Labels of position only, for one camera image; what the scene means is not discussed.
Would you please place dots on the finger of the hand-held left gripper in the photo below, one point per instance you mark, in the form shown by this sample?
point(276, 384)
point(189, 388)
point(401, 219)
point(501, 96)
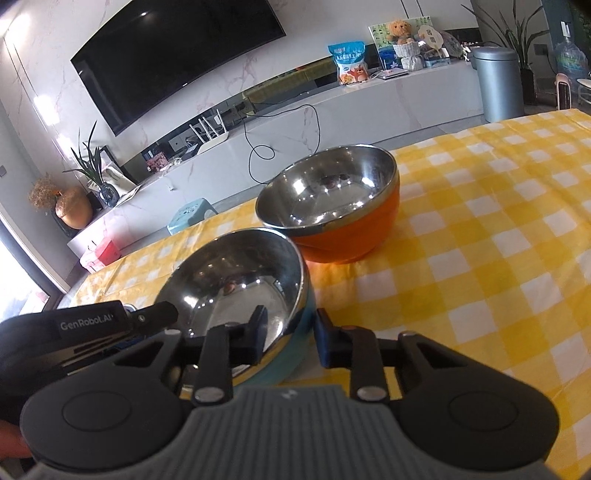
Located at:
point(154, 316)
point(127, 342)

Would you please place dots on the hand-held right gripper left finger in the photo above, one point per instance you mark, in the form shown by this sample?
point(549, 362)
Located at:
point(257, 334)

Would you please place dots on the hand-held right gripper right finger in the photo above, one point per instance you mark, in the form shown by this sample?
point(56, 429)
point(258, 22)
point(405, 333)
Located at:
point(327, 339)

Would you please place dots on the blue steel bowl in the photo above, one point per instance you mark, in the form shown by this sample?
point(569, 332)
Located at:
point(231, 286)

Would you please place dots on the person's left hand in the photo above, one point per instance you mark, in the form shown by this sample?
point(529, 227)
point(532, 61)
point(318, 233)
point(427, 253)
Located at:
point(13, 434)

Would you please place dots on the pink storage box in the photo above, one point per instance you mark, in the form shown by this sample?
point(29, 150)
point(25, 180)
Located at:
point(101, 256)

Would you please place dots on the light blue stool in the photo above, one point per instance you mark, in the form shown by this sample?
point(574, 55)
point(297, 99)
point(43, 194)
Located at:
point(191, 216)

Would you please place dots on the orange steel bowl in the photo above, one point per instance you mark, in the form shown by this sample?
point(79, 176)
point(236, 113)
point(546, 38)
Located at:
point(341, 230)

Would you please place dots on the copper vase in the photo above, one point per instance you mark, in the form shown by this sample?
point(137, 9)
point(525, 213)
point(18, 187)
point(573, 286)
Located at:
point(74, 210)

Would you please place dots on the glass vase with plant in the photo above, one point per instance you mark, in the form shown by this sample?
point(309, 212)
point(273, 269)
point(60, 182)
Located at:
point(108, 194)

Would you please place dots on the dried flower bunch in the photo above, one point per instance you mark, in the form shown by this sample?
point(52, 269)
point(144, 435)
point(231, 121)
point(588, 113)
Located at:
point(44, 191)

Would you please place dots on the black framed white picture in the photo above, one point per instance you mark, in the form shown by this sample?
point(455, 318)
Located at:
point(122, 177)

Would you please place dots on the yellow checkered tablecloth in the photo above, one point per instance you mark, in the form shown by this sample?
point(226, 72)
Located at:
point(461, 277)

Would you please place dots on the pink photo card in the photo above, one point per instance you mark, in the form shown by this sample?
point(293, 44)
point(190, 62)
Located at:
point(156, 162)

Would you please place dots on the small black box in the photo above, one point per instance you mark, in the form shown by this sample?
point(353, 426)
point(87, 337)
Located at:
point(190, 152)

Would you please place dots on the white router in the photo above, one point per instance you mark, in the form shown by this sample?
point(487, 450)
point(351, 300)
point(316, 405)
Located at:
point(213, 143)

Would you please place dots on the white marble tv cabinet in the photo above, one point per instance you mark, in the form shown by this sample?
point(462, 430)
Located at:
point(332, 115)

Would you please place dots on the flat silver box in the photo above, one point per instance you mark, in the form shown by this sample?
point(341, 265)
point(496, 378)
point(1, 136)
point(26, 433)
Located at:
point(391, 74)

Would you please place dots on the blue pet food bag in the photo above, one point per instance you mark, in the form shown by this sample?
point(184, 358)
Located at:
point(351, 64)

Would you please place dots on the blue tissue box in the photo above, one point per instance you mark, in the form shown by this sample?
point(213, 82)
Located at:
point(437, 62)

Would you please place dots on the grey trash can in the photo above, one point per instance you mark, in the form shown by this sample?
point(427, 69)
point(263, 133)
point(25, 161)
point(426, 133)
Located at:
point(497, 87)

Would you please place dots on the teddy bear in basket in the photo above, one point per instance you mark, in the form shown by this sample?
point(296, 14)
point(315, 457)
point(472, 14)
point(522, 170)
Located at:
point(381, 39)

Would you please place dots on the brown teddy bear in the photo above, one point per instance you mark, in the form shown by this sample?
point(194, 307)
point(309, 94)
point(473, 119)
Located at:
point(400, 30)

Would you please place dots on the small black white figurine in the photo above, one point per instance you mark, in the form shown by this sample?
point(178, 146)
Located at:
point(466, 50)

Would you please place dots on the clear round fan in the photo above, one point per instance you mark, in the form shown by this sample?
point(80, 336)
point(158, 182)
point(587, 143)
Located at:
point(451, 44)

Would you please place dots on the white hand fan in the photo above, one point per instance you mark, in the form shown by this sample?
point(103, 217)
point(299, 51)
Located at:
point(431, 36)

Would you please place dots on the small white heater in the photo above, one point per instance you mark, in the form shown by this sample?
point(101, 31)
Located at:
point(563, 92)

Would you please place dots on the tall potted plant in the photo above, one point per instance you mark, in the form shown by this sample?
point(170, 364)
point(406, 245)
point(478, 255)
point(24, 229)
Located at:
point(521, 41)

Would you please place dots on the white wheeled stool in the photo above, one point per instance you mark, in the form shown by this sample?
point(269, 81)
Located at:
point(585, 87)

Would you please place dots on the blue water bottle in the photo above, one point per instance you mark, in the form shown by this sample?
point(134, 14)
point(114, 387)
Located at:
point(571, 57)

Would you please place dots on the black wall television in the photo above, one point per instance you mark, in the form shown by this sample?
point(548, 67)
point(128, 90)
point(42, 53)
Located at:
point(175, 55)

